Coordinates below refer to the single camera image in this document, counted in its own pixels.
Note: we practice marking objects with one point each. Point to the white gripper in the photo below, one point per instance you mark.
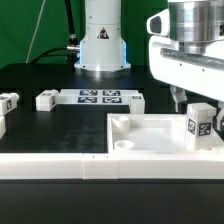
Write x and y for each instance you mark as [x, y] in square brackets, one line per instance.
[186, 51]

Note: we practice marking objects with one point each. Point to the white square table top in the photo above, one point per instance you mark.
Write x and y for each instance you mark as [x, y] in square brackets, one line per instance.
[153, 134]

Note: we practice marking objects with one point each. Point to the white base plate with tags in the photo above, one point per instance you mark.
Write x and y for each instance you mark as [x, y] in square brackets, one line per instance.
[97, 97]

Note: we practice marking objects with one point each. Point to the white obstacle fence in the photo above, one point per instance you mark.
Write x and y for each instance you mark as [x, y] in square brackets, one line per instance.
[111, 166]

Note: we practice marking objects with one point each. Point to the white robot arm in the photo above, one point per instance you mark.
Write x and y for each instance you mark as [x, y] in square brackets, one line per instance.
[116, 32]

